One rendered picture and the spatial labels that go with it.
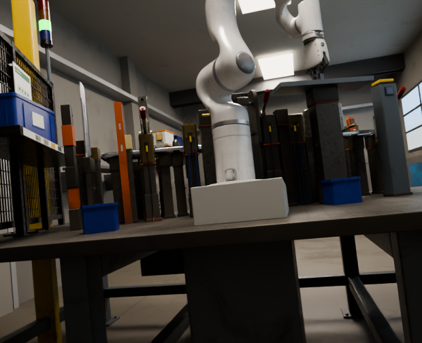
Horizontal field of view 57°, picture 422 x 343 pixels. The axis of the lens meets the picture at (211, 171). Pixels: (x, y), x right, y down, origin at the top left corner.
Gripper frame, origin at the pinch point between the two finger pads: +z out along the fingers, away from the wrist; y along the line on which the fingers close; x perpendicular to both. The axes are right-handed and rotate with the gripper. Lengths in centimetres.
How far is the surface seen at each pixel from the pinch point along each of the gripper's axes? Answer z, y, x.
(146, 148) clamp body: 19, 34, 61
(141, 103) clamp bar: 0, 38, 61
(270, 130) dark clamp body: 17.1, 13.4, 15.8
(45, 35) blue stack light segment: -65, 129, 87
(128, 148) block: 18, 43, 66
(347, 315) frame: 117, 58, -55
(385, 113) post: 16.4, -12.0, -20.8
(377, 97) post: 9.1, -9.2, -20.9
